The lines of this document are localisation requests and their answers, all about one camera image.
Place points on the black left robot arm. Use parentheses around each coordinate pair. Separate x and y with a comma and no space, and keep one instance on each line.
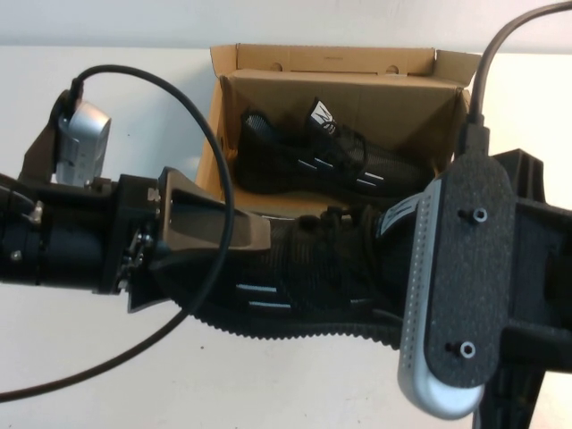
(67,250)

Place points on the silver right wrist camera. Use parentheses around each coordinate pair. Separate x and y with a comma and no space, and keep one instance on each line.
(415,313)

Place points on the brown cardboard shoe box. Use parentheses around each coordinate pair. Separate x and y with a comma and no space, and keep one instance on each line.
(277,89)

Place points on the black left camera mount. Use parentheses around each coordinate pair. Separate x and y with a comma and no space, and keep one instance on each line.
(40,143)

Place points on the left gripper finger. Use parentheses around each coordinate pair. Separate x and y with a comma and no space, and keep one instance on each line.
(152,290)
(187,223)

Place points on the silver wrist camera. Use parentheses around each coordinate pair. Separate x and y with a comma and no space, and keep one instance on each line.
(85,143)
(415,313)

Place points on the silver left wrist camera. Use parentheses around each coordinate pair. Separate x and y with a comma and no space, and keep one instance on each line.
(85,143)

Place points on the black knit sneaker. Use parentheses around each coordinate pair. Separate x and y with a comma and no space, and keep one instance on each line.
(313,268)
(313,147)

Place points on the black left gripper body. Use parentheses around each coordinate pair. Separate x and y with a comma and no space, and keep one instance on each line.
(134,214)

